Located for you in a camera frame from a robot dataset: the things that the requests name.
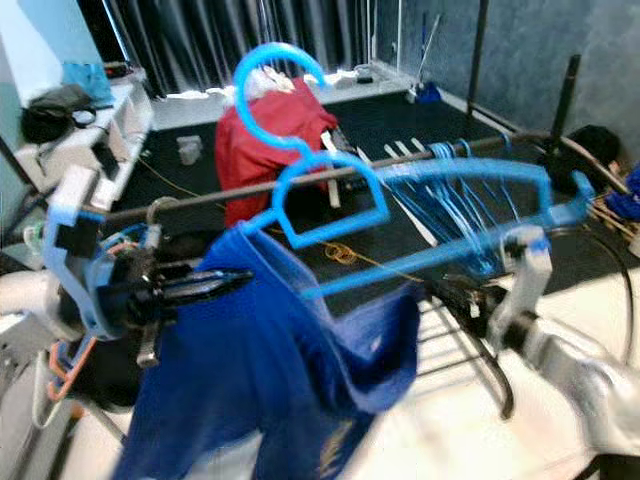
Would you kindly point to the small grey box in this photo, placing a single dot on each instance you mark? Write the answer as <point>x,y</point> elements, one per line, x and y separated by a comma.
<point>190,150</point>

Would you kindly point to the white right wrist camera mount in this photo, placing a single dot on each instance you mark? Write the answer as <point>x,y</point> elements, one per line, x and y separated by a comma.
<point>520,265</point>

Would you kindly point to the red garment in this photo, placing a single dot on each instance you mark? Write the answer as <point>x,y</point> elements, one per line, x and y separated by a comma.
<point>260,150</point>

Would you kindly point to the blue mop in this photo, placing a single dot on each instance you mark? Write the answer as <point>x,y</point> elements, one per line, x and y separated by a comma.
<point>428,93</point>

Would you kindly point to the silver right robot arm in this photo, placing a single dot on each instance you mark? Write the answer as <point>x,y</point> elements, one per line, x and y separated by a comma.
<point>580,370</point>

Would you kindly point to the teal bag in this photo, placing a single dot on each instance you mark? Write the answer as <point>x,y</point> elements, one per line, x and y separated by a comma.
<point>88,82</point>

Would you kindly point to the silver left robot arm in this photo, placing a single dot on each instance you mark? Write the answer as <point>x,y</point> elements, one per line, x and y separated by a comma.
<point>20,300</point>

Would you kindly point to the blue shirt with gold print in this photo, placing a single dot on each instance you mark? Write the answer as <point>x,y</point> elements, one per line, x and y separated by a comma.
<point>260,380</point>

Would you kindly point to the white cloth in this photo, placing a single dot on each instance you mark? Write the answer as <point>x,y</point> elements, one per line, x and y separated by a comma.
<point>272,85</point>

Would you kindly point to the white clothes hanger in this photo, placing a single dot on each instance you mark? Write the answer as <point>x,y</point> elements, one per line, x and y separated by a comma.
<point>405,205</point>

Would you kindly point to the black round bag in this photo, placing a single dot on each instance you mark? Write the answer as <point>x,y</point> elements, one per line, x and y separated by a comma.
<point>595,150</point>

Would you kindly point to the black metal clothes rack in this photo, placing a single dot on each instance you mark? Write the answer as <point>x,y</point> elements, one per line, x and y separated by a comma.
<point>210,197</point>

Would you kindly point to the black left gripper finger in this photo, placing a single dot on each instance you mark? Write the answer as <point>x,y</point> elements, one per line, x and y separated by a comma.
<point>200,292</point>
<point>210,278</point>

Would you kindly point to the thick black stand pole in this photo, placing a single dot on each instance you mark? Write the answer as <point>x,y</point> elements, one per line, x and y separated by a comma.
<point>567,95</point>

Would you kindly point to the thin black stand pole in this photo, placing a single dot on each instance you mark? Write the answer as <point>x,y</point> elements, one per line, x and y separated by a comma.
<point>478,60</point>

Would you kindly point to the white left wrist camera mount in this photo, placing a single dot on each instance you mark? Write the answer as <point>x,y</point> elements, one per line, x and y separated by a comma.
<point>70,200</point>

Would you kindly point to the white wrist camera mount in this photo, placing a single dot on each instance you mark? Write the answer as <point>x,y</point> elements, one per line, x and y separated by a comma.
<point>520,265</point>
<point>70,200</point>

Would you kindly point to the blue plastic clothes hanger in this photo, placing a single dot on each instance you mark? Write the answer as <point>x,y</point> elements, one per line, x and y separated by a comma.
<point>460,170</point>
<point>485,235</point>
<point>445,205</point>
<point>465,215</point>

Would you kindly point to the dark pleated curtain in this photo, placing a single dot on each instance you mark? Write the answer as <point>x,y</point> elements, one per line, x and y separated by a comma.
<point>210,40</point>

